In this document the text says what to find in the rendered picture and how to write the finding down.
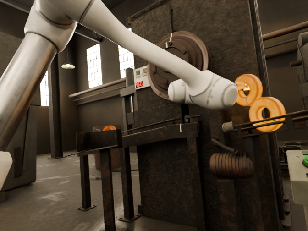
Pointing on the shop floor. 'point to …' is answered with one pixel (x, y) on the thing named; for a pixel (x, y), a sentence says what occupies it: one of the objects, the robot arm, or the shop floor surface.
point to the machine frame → (142, 22)
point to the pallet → (293, 145)
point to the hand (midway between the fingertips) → (245, 86)
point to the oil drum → (115, 160)
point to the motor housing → (230, 186)
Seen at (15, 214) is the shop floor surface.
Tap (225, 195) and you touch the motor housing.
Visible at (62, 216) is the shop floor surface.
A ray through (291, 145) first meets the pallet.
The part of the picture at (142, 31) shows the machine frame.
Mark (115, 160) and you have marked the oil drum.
